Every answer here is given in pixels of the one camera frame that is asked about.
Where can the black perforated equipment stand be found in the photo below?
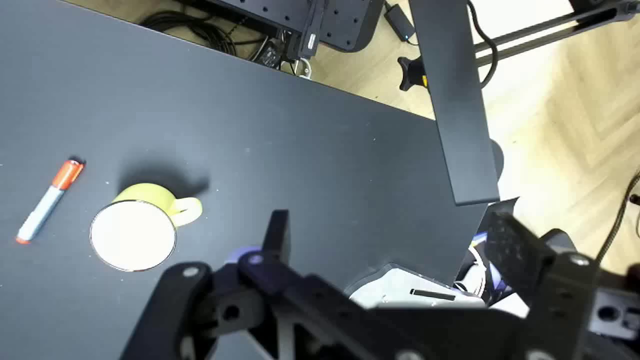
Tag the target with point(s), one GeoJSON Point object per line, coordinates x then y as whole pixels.
{"type": "Point", "coordinates": [300, 17]}

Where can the grey monitor stand pole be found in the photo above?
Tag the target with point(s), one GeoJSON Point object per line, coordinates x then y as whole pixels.
{"type": "Point", "coordinates": [460, 100]}

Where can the black power adapter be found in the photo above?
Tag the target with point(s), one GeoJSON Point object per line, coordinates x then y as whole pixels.
{"type": "Point", "coordinates": [400, 21]}

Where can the black clamp knob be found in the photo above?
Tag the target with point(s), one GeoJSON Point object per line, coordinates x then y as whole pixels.
{"type": "Point", "coordinates": [411, 72]}

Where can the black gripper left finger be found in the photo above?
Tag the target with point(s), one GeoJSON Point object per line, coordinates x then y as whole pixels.
{"type": "Point", "coordinates": [200, 312]}

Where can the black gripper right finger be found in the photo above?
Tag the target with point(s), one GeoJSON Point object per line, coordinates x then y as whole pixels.
{"type": "Point", "coordinates": [567, 300]}

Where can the red capped white marker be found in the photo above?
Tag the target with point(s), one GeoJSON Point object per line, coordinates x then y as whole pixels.
{"type": "Point", "coordinates": [50, 201]}

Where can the black tripod rail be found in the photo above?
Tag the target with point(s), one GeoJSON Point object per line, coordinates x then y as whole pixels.
{"type": "Point", "coordinates": [553, 28]}

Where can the yellow mug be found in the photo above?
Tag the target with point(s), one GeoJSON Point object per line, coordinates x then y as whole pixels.
{"type": "Point", "coordinates": [140, 230]}

